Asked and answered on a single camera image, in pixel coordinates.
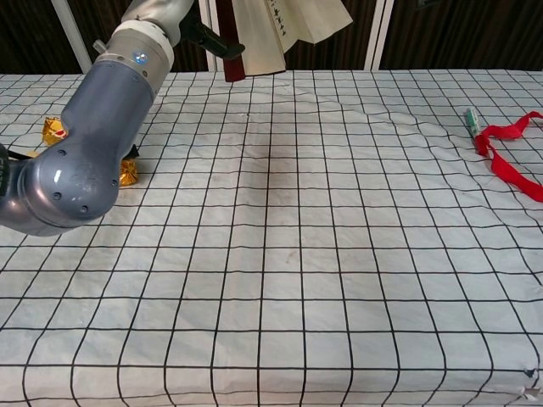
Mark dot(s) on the white frame post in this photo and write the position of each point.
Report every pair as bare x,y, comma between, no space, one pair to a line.
72,38
379,38
212,59

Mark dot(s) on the red ribbed paper folding fan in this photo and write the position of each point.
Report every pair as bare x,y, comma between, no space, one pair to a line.
271,34

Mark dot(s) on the white black checked tablecloth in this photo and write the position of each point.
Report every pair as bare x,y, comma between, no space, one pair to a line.
297,275

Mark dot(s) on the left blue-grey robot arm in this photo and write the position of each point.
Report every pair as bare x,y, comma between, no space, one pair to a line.
97,140

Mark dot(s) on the green white pen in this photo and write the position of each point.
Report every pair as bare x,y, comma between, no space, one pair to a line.
472,120

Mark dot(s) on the red ribbon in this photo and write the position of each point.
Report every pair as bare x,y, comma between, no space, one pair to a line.
505,132

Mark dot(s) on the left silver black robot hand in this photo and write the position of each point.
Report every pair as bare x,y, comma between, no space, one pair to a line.
165,15

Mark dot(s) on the gold snack packet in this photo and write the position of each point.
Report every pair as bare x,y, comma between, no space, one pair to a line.
53,131

